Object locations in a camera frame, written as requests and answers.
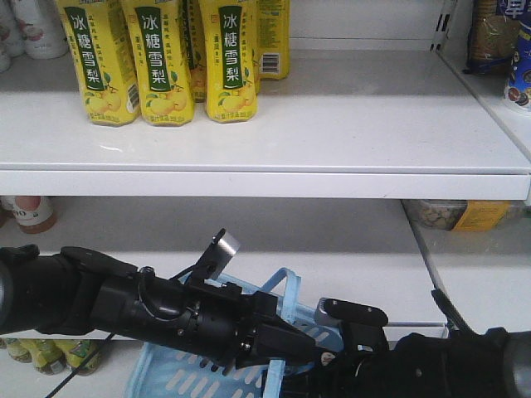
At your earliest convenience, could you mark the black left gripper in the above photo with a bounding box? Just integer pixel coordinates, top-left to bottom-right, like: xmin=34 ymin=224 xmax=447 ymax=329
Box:
xmin=136 ymin=273 xmax=316 ymax=369

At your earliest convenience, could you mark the light blue plastic basket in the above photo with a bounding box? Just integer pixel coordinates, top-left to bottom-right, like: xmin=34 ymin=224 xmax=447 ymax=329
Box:
xmin=124 ymin=268 xmax=343 ymax=397

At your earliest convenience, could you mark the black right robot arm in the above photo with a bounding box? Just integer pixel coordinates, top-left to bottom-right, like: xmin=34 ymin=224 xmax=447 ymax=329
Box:
xmin=236 ymin=289 xmax=530 ymax=397

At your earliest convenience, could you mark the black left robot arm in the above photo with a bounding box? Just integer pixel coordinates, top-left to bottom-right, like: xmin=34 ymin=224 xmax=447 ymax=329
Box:
xmin=1 ymin=245 xmax=283 ymax=366

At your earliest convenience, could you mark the clear cookie tray pack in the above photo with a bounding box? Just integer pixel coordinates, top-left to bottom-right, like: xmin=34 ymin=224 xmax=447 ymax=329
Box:
xmin=402 ymin=199 xmax=526 ymax=232

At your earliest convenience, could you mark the yellow pear drink bottle middle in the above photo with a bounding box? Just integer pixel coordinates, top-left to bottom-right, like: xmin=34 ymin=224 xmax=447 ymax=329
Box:
xmin=121 ymin=1 xmax=195 ymax=127

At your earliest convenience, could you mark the yellow pear drink bottle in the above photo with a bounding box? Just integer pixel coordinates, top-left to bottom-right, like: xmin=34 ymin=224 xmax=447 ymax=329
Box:
xmin=56 ymin=1 xmax=140 ymax=127
xmin=121 ymin=1 xmax=195 ymax=127
xmin=199 ymin=1 xmax=258 ymax=124
xmin=257 ymin=0 xmax=290 ymax=80

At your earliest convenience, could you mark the peach drink bottle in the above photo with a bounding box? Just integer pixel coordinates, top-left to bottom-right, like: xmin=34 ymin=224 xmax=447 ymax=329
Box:
xmin=1 ymin=196 xmax=57 ymax=234

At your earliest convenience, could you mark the yellow pear drink bottle right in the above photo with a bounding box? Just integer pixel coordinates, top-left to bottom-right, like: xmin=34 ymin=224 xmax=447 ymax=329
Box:
xmin=199 ymin=1 xmax=258 ymax=124

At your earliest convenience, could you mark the yellow pear drink bottle rear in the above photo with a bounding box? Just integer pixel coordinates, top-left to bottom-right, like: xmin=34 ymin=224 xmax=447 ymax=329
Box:
xmin=257 ymin=0 xmax=290 ymax=80

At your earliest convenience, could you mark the blue snack cup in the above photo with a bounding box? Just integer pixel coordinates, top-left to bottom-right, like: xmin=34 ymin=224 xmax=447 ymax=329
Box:
xmin=504 ymin=18 xmax=530 ymax=115

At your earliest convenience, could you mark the yellow pear drink bottle left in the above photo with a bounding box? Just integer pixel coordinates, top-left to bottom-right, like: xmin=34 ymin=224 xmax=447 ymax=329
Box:
xmin=56 ymin=1 xmax=140 ymax=127

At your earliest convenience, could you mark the cookie package on shelf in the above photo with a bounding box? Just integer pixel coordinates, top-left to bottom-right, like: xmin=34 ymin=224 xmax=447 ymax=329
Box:
xmin=465 ymin=1 xmax=524 ymax=75

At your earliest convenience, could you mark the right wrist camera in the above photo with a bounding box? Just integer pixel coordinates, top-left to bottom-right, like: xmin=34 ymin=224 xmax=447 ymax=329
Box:
xmin=314 ymin=298 xmax=388 ymax=328

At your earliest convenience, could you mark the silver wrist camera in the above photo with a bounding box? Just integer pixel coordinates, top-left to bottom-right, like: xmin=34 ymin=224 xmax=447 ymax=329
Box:
xmin=191 ymin=228 xmax=241 ymax=280

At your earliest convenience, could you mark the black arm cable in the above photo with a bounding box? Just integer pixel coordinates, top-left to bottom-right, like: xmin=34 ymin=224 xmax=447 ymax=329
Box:
xmin=45 ymin=333 xmax=115 ymax=398

